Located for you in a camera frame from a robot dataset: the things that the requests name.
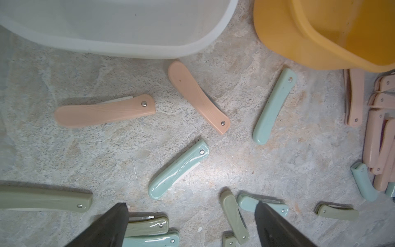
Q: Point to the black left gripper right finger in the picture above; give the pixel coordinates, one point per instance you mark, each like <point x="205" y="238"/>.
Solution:
<point x="275" y="231"/>

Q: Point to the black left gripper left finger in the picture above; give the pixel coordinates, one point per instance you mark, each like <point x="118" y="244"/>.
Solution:
<point x="107" y="231"/>

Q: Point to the olive folding knife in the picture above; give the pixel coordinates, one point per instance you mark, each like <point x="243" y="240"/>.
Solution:
<point x="37" y="199"/>
<point x="229" y="240"/>
<point x="336" y="212"/>
<point x="146" y="226"/>
<point x="231" y="211"/>

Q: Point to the white storage box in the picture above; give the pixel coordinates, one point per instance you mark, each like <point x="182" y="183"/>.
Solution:
<point x="135" y="29"/>

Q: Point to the yellow storage box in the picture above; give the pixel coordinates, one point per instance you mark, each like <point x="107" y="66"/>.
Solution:
<point x="329" y="35"/>

